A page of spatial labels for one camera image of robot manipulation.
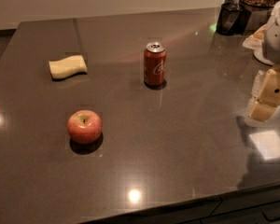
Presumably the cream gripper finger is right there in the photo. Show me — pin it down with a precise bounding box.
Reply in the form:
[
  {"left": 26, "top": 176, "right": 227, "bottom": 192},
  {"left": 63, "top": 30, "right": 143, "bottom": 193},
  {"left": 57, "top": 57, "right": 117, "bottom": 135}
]
[{"left": 247, "top": 65, "right": 280, "bottom": 122}]

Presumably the red apple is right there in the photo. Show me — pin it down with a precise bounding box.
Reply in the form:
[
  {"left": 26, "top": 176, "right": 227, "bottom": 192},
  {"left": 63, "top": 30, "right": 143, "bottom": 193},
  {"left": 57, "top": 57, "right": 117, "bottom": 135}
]
[{"left": 67, "top": 110, "right": 103, "bottom": 145}]

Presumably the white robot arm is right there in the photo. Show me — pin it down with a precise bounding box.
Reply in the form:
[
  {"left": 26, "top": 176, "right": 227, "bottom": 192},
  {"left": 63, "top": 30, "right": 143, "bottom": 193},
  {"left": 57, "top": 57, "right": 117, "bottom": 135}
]
[{"left": 245, "top": 2, "right": 280, "bottom": 126}]

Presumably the white plate with food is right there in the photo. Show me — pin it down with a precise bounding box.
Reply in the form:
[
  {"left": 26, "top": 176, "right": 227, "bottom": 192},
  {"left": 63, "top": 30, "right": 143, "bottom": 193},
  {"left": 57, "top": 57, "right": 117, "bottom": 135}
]
[{"left": 243, "top": 25, "right": 273, "bottom": 66}]

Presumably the black container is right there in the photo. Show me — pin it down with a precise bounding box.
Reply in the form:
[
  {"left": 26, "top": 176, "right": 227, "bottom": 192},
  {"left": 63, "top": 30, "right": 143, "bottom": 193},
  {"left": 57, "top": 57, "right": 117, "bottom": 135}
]
[{"left": 217, "top": 3, "right": 251, "bottom": 35}]

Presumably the red soda can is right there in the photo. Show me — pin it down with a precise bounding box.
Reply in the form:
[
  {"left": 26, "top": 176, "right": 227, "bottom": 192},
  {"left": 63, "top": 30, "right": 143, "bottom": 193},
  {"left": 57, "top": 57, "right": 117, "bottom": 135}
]
[{"left": 144, "top": 42, "right": 166, "bottom": 86}]

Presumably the yellow sponge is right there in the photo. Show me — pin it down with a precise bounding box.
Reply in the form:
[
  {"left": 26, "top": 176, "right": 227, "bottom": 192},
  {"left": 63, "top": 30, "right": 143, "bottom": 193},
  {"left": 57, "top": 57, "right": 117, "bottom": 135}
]
[{"left": 49, "top": 55, "right": 88, "bottom": 80}]

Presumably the black drawer handle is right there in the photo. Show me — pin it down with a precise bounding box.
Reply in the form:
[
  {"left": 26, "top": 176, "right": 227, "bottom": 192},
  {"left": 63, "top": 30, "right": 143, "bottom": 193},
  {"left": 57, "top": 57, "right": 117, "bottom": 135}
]
[{"left": 262, "top": 207, "right": 280, "bottom": 222}]

